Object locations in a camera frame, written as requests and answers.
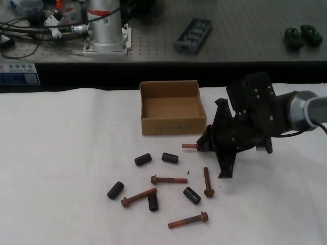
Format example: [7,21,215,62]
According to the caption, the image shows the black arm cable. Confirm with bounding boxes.
[274,121,327,140]

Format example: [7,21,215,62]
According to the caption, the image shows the black and green small device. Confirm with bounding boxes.
[284,26,305,51]
[299,24,324,48]

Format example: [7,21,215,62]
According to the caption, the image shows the metal bench with holes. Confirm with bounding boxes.
[0,0,327,94]

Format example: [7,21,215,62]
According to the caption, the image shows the blue bench label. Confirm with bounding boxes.
[0,63,41,85]

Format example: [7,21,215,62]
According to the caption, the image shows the dark grey bit holder case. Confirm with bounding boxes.
[173,17,214,55]

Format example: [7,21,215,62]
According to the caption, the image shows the white angled bracket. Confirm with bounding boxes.
[43,13,64,39]

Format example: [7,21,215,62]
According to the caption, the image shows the black cylindrical sleeve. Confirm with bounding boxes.
[161,152,180,165]
[106,181,125,200]
[147,193,159,212]
[134,152,153,167]
[183,186,202,206]

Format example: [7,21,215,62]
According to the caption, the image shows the small black flat box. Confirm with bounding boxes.
[0,37,15,48]

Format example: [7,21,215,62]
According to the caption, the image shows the thick black bench cable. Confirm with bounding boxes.
[0,21,77,41]

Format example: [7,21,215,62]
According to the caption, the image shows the silver-white cylindrical machine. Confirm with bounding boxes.
[82,0,132,57]

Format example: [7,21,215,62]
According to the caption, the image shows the thin black bench cable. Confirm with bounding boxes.
[0,38,56,59]

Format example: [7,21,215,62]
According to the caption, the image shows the open cardboard box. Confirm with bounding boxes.
[139,80,207,136]

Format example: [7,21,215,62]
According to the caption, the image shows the silver cylindrical connector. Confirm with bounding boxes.
[71,24,91,36]

